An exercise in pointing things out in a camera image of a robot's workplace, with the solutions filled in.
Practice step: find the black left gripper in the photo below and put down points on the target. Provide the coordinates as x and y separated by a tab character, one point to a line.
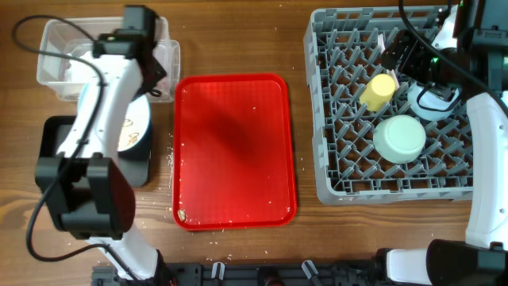
162	73

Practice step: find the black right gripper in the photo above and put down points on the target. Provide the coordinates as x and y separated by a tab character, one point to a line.
402	44

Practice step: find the light blue small saucer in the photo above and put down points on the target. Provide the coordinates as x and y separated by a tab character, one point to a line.
433	104

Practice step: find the light blue dinner plate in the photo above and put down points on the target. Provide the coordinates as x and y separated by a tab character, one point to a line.
137	127

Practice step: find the white plastic fork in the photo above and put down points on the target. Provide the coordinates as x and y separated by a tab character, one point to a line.
381	43

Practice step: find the yellow plastic cup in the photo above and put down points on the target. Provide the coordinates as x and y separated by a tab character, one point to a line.
378	91

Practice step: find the mint green bowl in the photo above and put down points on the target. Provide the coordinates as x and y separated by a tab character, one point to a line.
399	139

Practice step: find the white plastic spoon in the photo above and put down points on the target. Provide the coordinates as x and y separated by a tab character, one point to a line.
392	74

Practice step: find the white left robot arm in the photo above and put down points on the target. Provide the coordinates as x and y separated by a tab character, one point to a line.
83	188

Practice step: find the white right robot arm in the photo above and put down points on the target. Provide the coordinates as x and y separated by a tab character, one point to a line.
478	66

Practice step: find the grey-blue dishwasher rack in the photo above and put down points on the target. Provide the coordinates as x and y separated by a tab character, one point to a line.
342	56

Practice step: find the white crumpled paper in bin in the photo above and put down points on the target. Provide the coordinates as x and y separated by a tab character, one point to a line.
77	72

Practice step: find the clear plastic bin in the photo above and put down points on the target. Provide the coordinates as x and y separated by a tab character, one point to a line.
62	38

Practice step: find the red plastic tray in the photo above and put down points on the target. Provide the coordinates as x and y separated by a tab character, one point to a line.
233	153

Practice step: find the black rectangular tray bin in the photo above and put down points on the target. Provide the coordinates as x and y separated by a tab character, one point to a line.
134	162

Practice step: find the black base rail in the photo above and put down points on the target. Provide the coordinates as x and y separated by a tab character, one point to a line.
305	273

